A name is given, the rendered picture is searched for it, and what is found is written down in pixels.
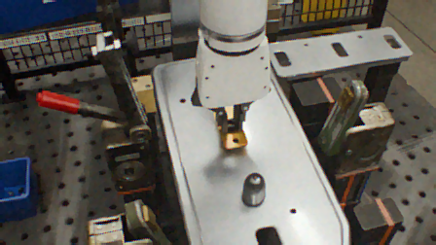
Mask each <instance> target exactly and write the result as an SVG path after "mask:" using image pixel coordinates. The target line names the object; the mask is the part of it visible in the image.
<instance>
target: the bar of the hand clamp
mask: <svg viewBox="0 0 436 245"><path fill-rule="evenodd" d="M125 37H126V40H125V41H123V42H120V40H115V38H114V36H113V32H111V31H110V32H107V33H100V34H97V35H95V42H96V47H94V48H91V51H89V52H86V57H87V59H92V58H95V61H98V60H100V61H101V64H102V66H103V69H104V70H105V72H106V75H107V77H108V80H109V81H110V84H111V87H112V88H113V90H114V92H115V94H116V97H117V98H118V100H119V103H120V105H121V108H122V110H123V111H124V114H125V116H126V118H127V121H128V123H129V127H130V128H133V127H135V126H136V125H139V124H146V123H147V117H146V116H145V113H144V110H143V108H142V107H141V103H140V100H139V99H138V95H137V94H136V91H135V88H134V86H133V85H132V81H131V79H130V76H129V73H128V72H127V68H126V65H125V63H124V61H123V57H122V55H121V53H123V50H124V49H126V48H128V50H129V52H130V53H133V54H135V53H138V51H140V48H139V45H138V42H137V38H136V36H135V33H132V31H128V32H127V35H125ZM144 120H145V121H144Z"/></svg>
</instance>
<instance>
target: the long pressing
mask: <svg viewBox="0 0 436 245"><path fill-rule="evenodd" d="M270 75H271V92H269V93H268V95H267V96H266V97H264V98H262V99H261V100H255V102H254V103H252V104H251V105H250V106H249V111H247V112H246V122H242V128H243V129H244V131H245V133H246V137H247V139H248V141H249V144H248V145H246V146H243V147H236V148H232V149H229V150H228V149H226V148H225V147H224V143H223V141H222V138H221V134H220V131H219V129H218V127H217V124H216V121H215V119H214V115H213V112H212V111H211V110H209V109H207V108H204V107H199V106H193V104H192V102H191V100H190V99H191V96H192V95H193V91H194V90H195V88H196V58H190V59H186V60H176V61H171V62H168V63H165V64H158V65H157V66H155V67H154V68H153V69H152V70H151V73H150V78H151V81H152V84H153V92H154V96H155V100H156V106H157V110H158V113H159V119H160V122H161V126H162V133H163V138H164V144H165V147H166V151H167V158H168V161H169V164H170V168H171V174H172V177H173V180H174V187H175V189H176V193H177V196H178V203H179V206H180V209H181V216H182V219H183V222H184V226H185V231H186V234H187V237H188V244H189V245H259V243H258V241H257V239H256V231H257V230H259V229H260V228H274V229H275V230H276V233H277V234H278V236H279V240H280V242H281V245H351V229H350V223H349V222H348V220H347V217H346V215H345V212H344V209H343V208H342V205H341V204H340V202H339V200H338V199H337V196H336V195H335V193H334V190H333V189H332V186H331V184H330V181H329V180H328V178H327V175H326V174H325V171H324V169H323V168H322V165H321V164H320V163H319V160H318V158H317V155H316V154H315V152H314V149H313V148H312V146H311V143H310V142H309V139H308V138H307V136H306V133H305V132H304V129H303V127H302V125H301V123H300V122H299V120H298V117H297V116H296V114H295V111H294V110H293V108H292V105H291V103H290V102H289V100H288V97H287V96H286V94H285V91H284V90H283V88H282V85H281V84H280V83H279V80H278V78H277V77H276V74H275V73H274V71H273V68H272V67H271V65H270ZM182 99H183V100H186V102H185V103H180V100H182ZM253 172H257V173H259V174H261V175H262V176H263V177H264V180H265V181H266V191H265V199H264V200H263V203H262V204H259V205H257V206H251V205H248V204H246V203H245V202H244V201H243V200H242V187H243V182H244V180H245V178H246V177H247V176H248V175H249V174H251V173H253ZM292 208H294V209H295V210H296V211H297V212H296V213H295V214H292V213H291V212H290V209H292Z"/></svg>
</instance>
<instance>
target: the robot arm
mask: <svg viewBox="0 0 436 245"><path fill-rule="evenodd" d="M198 1H199V3H200V27H201V28H199V35H200V42H199V45H198V49H197V54H196V88H195V90H194V91H193V95H192V96H191V99H190V100H191V102H192V104H193V106H199V107H204V108H207V109H209V110H211V111H212V112H215V121H216V124H217V127H219V126H221V129H222V131H223V133H224V134H226V133H227V132H228V116H227V111H226V109H225V106H231V105H234V119H235V120H236V128H237V130H239V131H242V122H246V112H247V111H249V106H250V105H251V104H252V103H254V102H255V100H261V99H262V98H264V97H266V96H267V95H268V93H269V92H271V75H270V49H269V43H268V39H267V37H266V19H267V11H268V0H198Z"/></svg>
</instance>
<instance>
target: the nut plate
mask: <svg viewBox="0 0 436 245"><path fill-rule="evenodd" d="M225 109H226V111H227V113H228V115H227V116H228V132H227V133H226V134H224V133H223V131H222V129H221V126H219V127H218V129H219V131H220V134H221V138H222V141H223V143H224V147H225V148H226V149H228V150H229V149H232V148H236V147H243V146H246V145H248V144H249V141H248V139H247V137H246V133H245V131H244V129H242V131H239V130H237V128H236V120H235V119H234V106H231V107H227V108H225ZM234 139H236V140H238V142H237V143H234V142H233V140H234Z"/></svg>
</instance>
